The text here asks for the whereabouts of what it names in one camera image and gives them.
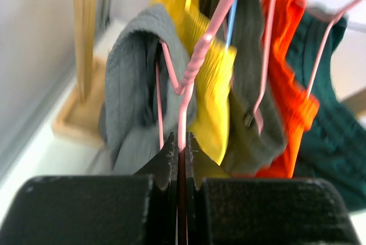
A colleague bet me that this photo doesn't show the olive green shorts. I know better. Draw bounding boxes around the olive green shorts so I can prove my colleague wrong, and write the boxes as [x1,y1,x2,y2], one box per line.
[198,0,288,175]

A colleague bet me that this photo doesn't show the pink wire hanger orange shorts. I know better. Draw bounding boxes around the pink wire hanger orange shorts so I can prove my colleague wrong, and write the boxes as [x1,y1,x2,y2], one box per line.
[307,0,363,97]

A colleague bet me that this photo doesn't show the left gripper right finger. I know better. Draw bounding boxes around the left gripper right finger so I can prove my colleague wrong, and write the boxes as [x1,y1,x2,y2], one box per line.
[185,133,360,244]

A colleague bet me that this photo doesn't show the wooden clothes rack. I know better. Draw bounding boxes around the wooden clothes rack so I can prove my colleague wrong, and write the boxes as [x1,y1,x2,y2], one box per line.
[51,0,366,148]

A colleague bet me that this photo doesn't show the dark green shorts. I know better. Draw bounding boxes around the dark green shorts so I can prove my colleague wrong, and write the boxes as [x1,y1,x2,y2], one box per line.
[286,12,365,211]

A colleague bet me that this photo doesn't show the pink wire hanger olive shorts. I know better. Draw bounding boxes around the pink wire hanger olive shorts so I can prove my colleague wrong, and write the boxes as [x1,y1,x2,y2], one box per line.
[253,0,276,134]

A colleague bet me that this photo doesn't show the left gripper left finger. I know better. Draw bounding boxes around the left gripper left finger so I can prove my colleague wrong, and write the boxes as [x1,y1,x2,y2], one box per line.
[1,134,178,244]

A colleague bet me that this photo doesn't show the grey shorts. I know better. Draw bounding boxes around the grey shorts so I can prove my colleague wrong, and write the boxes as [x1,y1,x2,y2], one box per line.
[105,4,190,175]

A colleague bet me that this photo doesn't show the blue wire hanger green shorts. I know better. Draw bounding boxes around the blue wire hanger green shorts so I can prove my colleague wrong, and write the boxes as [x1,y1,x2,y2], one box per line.
[347,21,366,33]

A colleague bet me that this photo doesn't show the yellow shorts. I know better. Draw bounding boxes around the yellow shorts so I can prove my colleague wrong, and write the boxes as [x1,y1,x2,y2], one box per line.
[152,0,236,164]

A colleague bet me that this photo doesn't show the light blue wire hanger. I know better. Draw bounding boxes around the light blue wire hanger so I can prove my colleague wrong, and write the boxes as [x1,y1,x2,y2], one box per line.
[224,0,238,49]

